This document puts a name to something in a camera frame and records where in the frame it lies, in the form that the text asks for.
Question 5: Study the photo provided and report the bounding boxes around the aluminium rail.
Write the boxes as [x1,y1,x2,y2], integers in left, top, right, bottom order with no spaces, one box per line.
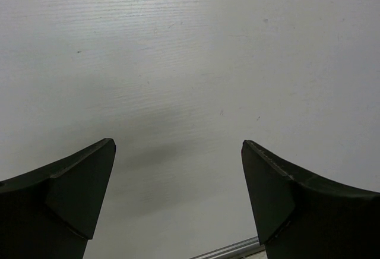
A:
[191,236,265,259]

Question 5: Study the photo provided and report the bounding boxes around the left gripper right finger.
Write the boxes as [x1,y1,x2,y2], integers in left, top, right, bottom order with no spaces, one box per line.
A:
[241,140,379,258]

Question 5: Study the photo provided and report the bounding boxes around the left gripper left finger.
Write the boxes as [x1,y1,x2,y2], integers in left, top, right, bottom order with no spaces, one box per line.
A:
[1,138,116,258]

